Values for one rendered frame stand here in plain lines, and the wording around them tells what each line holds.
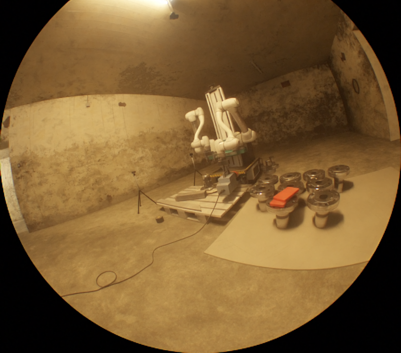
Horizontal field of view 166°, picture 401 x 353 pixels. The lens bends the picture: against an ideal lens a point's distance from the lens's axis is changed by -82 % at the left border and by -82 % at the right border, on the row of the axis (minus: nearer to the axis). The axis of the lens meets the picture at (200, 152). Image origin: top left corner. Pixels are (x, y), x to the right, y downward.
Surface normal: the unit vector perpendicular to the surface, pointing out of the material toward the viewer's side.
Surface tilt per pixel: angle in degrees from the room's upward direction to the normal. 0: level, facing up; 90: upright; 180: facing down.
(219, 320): 0
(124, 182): 90
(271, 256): 0
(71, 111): 90
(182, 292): 0
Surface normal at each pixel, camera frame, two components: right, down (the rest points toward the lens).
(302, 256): -0.25, -0.97
